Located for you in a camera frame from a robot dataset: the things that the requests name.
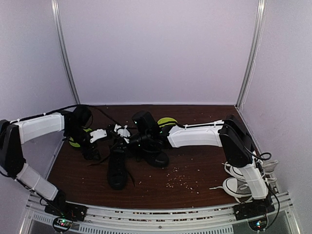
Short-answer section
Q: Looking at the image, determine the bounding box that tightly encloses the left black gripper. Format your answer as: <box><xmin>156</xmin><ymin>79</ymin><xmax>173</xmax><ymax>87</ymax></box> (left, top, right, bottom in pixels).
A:
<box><xmin>65</xmin><ymin>125</ymin><xmax>101</xmax><ymax>160</ymax></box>

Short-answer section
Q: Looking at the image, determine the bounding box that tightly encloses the black sneaker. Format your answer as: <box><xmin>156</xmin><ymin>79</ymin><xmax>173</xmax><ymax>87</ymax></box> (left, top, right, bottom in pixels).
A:
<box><xmin>87</xmin><ymin>146</ymin><xmax>136</xmax><ymax>190</ymax></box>
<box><xmin>131</xmin><ymin>149</ymin><xmax>169</xmax><ymax>168</ymax></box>

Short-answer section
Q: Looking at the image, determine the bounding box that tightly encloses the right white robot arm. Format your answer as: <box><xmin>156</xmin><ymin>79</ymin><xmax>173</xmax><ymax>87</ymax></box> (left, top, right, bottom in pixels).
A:
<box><xmin>114</xmin><ymin>112</ymin><xmax>269</xmax><ymax>215</ymax></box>

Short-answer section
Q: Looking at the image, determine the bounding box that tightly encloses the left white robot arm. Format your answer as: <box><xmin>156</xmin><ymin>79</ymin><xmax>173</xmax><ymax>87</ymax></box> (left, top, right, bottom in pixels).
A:
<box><xmin>0</xmin><ymin>112</ymin><xmax>107</xmax><ymax>216</ymax></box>

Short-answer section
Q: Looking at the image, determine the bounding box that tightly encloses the green plate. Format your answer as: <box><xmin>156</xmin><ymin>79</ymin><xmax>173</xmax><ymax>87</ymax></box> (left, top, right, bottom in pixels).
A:
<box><xmin>69</xmin><ymin>128</ymin><xmax>93</xmax><ymax>148</ymax></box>

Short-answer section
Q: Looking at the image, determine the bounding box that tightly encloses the green bowl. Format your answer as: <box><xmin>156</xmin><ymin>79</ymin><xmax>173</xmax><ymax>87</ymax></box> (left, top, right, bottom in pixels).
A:
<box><xmin>157</xmin><ymin>117</ymin><xmax>177</xmax><ymax>128</ymax></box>

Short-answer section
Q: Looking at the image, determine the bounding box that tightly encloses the grey sneaker front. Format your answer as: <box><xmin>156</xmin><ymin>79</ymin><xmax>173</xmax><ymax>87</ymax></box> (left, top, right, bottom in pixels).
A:
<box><xmin>209</xmin><ymin>175</ymin><xmax>277</xmax><ymax>203</ymax></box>

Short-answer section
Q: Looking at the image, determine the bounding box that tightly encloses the grey sneaker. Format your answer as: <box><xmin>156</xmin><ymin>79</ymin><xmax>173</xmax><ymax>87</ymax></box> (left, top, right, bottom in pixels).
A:
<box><xmin>209</xmin><ymin>175</ymin><xmax>277</xmax><ymax>203</ymax></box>
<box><xmin>221</xmin><ymin>159</ymin><xmax>280</xmax><ymax>178</ymax></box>

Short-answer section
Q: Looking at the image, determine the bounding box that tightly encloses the grey sneaker rear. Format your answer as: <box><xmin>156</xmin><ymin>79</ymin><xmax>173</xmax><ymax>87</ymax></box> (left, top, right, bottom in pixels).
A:
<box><xmin>221</xmin><ymin>159</ymin><xmax>280</xmax><ymax>178</ymax></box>

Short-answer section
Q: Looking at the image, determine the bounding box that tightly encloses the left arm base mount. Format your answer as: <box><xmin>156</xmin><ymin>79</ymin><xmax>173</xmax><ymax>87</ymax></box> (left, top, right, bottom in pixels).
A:
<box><xmin>44</xmin><ymin>202</ymin><xmax>87</xmax><ymax>234</ymax></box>

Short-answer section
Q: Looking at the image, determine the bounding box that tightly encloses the aluminium front rail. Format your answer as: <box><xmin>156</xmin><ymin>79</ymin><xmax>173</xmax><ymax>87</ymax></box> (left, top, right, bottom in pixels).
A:
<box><xmin>18</xmin><ymin>193</ymin><xmax>302</xmax><ymax>234</ymax></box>

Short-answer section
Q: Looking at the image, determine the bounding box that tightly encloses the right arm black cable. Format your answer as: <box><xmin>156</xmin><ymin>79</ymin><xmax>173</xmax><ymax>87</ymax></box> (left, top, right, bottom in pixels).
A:
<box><xmin>243</xmin><ymin>143</ymin><xmax>281</xmax><ymax>220</ymax></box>

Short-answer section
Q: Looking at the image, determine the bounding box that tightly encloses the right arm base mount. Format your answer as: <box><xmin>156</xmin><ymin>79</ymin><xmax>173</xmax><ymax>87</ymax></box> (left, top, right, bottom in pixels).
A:
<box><xmin>233</xmin><ymin>199</ymin><xmax>275</xmax><ymax>232</ymax></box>

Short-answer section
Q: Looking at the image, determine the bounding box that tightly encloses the left aluminium frame post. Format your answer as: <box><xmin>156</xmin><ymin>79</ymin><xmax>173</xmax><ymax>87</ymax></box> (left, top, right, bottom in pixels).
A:
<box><xmin>51</xmin><ymin>0</ymin><xmax>80</xmax><ymax>104</ymax></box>

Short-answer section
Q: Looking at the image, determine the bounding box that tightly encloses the aluminium frame post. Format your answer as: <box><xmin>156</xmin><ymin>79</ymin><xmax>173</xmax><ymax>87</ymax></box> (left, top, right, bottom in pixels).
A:
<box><xmin>51</xmin><ymin>0</ymin><xmax>80</xmax><ymax>104</ymax></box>
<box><xmin>235</xmin><ymin>0</ymin><xmax>267</xmax><ymax>110</ymax></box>

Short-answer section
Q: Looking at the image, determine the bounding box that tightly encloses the right aluminium frame post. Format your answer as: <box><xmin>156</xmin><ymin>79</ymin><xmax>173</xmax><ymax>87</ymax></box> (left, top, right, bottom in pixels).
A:
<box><xmin>235</xmin><ymin>0</ymin><xmax>267</xmax><ymax>110</ymax></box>

